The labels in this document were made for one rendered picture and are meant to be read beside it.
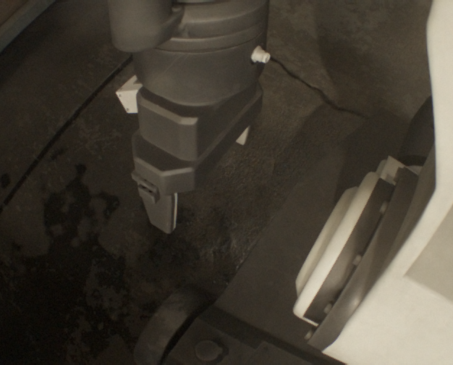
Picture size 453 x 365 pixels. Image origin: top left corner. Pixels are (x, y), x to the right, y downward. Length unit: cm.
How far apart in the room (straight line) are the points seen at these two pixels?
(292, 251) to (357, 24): 75
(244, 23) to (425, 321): 19
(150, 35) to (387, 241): 17
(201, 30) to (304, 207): 59
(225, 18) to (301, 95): 89
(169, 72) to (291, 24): 102
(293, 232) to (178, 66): 56
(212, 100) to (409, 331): 20
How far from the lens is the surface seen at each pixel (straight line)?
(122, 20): 24
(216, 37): 26
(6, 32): 134
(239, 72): 29
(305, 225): 81
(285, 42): 124
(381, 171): 70
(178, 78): 29
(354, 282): 27
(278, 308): 77
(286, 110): 111
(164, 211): 38
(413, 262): 23
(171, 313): 76
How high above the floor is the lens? 93
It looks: 64 degrees down
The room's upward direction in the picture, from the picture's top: 13 degrees counter-clockwise
